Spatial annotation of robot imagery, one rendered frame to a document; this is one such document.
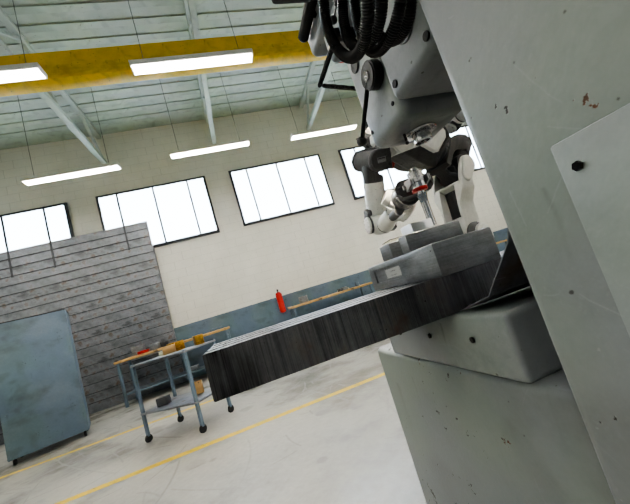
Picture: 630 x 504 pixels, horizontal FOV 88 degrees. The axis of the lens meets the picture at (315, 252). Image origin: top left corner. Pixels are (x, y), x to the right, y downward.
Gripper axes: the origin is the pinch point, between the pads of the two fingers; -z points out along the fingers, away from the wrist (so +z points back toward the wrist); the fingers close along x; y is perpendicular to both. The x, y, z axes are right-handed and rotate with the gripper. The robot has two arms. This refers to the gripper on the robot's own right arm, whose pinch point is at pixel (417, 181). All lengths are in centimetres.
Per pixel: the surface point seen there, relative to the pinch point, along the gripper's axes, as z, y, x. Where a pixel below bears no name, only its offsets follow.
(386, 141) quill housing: -12.9, -10.1, -9.2
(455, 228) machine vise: -21.3, 18.5, -3.5
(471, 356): -31, 44, -14
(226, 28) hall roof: 457, -495, -63
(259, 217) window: 717, -202, -134
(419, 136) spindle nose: -15.9, -7.6, -1.6
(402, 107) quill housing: -24.9, -12.2, -7.0
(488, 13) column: -65, -1, -11
